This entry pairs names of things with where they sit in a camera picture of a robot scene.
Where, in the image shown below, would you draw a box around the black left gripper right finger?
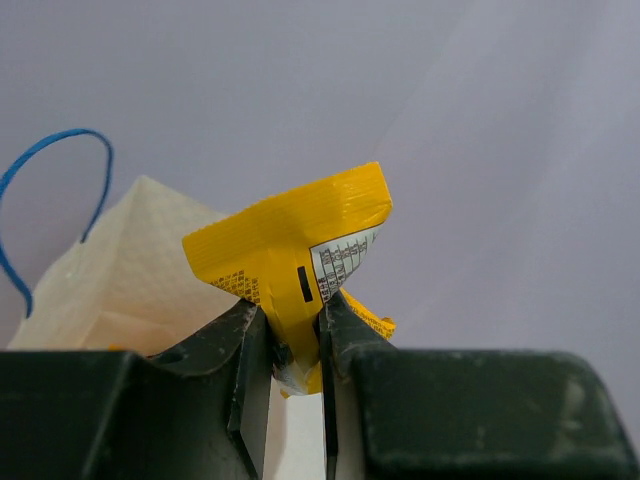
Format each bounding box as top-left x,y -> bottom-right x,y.
317,294 -> 639,479

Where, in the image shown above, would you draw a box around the yellow snack bar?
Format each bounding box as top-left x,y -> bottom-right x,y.
182,162 -> 393,397

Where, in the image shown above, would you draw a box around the checkered paper bag blue handles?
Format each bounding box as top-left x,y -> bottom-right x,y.
0,128 -> 361,480

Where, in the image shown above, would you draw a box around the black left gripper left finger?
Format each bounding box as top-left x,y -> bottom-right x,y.
1,301 -> 271,479

